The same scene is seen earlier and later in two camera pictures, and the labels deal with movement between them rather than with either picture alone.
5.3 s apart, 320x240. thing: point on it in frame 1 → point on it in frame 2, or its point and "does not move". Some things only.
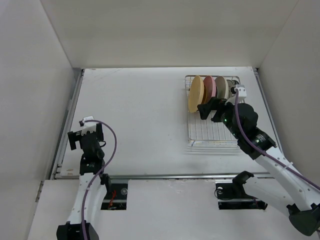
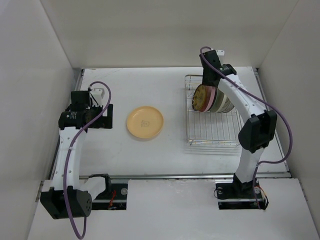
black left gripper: (76, 136) → (106, 122)
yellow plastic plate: (196, 93) → (145, 122)
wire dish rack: (205, 131) does not move
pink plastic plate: (211, 86) does not move
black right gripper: (205, 109) → (204, 82)
